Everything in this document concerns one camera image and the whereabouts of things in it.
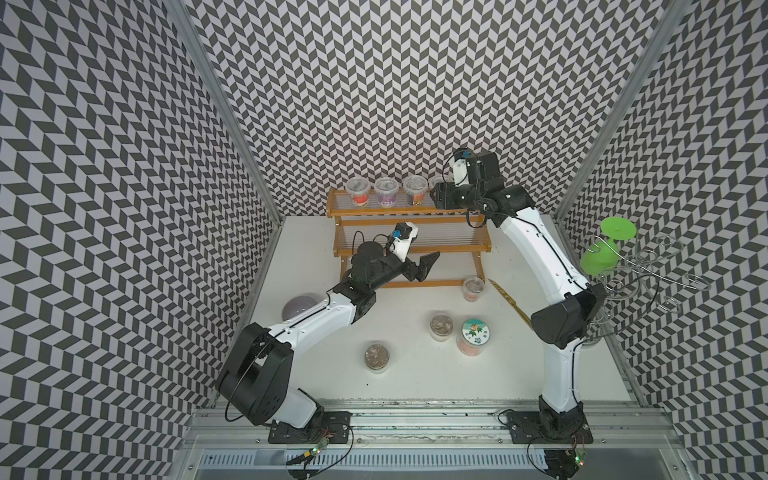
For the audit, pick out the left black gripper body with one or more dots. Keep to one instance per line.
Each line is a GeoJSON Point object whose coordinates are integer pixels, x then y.
{"type": "Point", "coordinates": [391, 268]}

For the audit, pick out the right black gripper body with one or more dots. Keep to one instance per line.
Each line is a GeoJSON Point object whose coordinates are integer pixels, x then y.
{"type": "Point", "coordinates": [455, 197]}

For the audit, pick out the clear seed container red label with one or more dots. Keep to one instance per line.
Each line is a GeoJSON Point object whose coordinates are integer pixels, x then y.
{"type": "Point", "coordinates": [358, 189]}

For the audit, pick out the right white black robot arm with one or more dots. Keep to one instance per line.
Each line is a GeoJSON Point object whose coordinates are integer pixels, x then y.
{"type": "Point", "coordinates": [572, 300]}

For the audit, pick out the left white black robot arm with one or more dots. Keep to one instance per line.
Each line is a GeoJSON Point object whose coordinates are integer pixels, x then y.
{"type": "Point", "coordinates": [256, 374]}

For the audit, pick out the clear seed container beige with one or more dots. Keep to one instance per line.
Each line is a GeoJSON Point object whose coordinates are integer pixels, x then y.
{"type": "Point", "coordinates": [441, 327]}

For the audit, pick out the clear seed container front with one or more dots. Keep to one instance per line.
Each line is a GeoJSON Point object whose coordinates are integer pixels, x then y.
{"type": "Point", "coordinates": [376, 358]}

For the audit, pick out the lilac stacked bowls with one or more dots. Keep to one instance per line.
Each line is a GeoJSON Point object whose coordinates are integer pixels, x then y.
{"type": "Point", "coordinates": [301, 306]}

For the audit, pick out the pink jar floral lid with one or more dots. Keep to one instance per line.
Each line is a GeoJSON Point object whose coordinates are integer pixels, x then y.
{"type": "Point", "coordinates": [472, 337]}

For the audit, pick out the green plastic goblet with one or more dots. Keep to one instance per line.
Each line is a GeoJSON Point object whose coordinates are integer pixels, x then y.
{"type": "Point", "coordinates": [603, 253]}

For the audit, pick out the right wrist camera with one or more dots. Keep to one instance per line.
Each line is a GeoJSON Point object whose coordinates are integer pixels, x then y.
{"type": "Point", "coordinates": [459, 166]}

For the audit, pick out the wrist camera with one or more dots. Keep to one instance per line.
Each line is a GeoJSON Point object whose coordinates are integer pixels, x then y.
{"type": "Point", "coordinates": [401, 238]}
{"type": "Point", "coordinates": [459, 166]}

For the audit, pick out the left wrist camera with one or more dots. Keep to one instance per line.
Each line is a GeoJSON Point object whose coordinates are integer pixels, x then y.
{"type": "Point", "coordinates": [401, 238]}

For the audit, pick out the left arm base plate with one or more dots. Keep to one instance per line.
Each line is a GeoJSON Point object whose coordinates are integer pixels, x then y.
{"type": "Point", "coordinates": [333, 426]}

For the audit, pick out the silver wire cup rack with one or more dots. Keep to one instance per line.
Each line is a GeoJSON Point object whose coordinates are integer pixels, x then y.
{"type": "Point", "coordinates": [636, 277]}

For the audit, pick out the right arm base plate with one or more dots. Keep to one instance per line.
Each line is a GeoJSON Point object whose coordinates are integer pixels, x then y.
{"type": "Point", "coordinates": [548, 427]}

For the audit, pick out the aluminium front rail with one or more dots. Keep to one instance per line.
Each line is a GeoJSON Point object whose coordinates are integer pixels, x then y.
{"type": "Point", "coordinates": [409, 423]}

